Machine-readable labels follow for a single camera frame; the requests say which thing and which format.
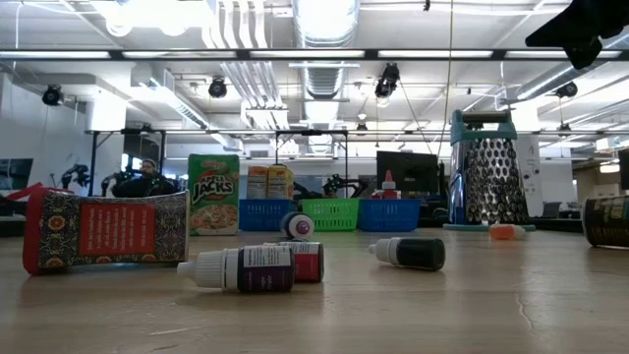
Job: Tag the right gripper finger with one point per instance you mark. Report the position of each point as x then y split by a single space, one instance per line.
584 54
570 29

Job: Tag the black seasoning can yellow lid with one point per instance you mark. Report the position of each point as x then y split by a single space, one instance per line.
609 221

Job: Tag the small orange food colouring bottle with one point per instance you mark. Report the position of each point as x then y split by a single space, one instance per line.
503 232

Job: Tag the red icing bottle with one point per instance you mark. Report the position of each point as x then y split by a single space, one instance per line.
388 186

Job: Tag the yellow Corn Pops box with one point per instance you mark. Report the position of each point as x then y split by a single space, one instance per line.
281 182

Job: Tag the purple icing bottle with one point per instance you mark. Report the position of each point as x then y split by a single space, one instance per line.
301 227

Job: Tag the green Apple Jacks box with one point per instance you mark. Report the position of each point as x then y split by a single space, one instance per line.
213 194

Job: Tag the black background robot arm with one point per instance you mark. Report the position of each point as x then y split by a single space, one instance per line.
110 184
339 184
76 174
304 192

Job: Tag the long strip light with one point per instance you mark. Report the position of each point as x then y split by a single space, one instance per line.
307 53
435 53
177 54
61 54
531 54

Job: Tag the dark monitor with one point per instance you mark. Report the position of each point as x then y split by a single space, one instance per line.
624 169

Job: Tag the white pillar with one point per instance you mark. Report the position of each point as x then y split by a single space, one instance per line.
533 187

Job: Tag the grey office chair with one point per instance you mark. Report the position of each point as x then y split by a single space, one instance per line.
552 210

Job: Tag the black computer monitor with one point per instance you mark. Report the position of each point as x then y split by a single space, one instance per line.
408 171

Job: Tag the blue plastic basket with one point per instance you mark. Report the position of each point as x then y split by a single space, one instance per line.
388 215
263 215

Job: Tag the black label dropper bottle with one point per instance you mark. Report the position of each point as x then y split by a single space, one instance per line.
417 253

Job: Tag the green plastic basket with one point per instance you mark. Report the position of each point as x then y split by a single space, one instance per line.
331 215

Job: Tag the small red food colouring bottle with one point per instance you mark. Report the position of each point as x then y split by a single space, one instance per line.
309 265

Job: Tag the small purple food colouring bottle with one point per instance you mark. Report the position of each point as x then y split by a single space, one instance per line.
265 275

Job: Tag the person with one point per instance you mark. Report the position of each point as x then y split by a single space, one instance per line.
145 184

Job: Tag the red patterned carton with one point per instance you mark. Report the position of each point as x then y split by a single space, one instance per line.
118 228

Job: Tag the black ceiling camera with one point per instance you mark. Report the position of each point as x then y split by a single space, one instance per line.
51 96
567 89
217 88
388 78

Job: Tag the silver ventilation duct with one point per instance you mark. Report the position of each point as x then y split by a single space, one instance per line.
324 19

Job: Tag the black background station frame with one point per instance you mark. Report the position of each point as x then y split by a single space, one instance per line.
346 147
93 162

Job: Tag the dark wall screen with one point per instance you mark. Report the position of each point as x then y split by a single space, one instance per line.
15 172

